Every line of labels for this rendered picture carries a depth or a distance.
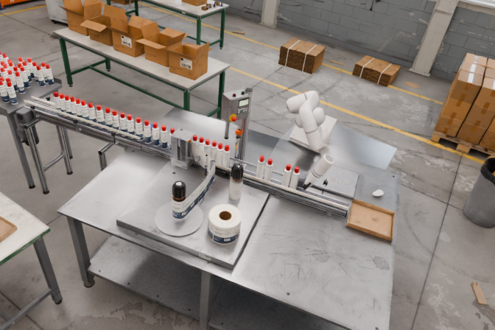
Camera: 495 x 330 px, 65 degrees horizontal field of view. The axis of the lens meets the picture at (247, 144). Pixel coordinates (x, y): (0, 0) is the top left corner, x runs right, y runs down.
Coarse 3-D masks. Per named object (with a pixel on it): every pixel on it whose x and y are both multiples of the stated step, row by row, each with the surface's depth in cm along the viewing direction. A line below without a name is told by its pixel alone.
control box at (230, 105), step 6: (240, 90) 269; (222, 96) 264; (228, 96) 260; (240, 96) 262; (246, 96) 264; (222, 102) 266; (228, 102) 259; (234, 102) 260; (222, 108) 268; (228, 108) 261; (234, 108) 263; (222, 114) 270; (228, 114) 264; (234, 114) 266; (240, 114) 270; (246, 114) 273; (228, 120) 267
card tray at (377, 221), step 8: (360, 200) 279; (352, 208) 277; (360, 208) 278; (368, 208) 278; (376, 208) 278; (384, 208) 275; (352, 216) 271; (360, 216) 272; (368, 216) 272; (376, 216) 273; (384, 216) 274; (392, 216) 275; (352, 224) 260; (360, 224) 265; (368, 224) 266; (376, 224) 267; (384, 224) 267; (392, 224) 268; (368, 232) 258; (376, 232) 256; (384, 232) 261; (392, 232) 260
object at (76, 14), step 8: (64, 0) 484; (72, 0) 493; (80, 0) 502; (88, 0) 503; (96, 0) 498; (64, 8) 475; (72, 8) 495; (80, 8) 505; (88, 8) 475; (96, 8) 485; (72, 16) 487; (80, 16) 478; (88, 16) 481; (72, 24) 494; (80, 32) 493; (88, 32) 490
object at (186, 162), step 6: (174, 138) 274; (174, 144) 277; (180, 144) 275; (186, 144) 276; (174, 150) 280; (180, 150) 279; (186, 150) 280; (174, 156) 284; (180, 156) 282; (192, 156) 289; (174, 162) 287; (180, 162) 284; (186, 162) 283; (192, 162) 292; (186, 168) 285
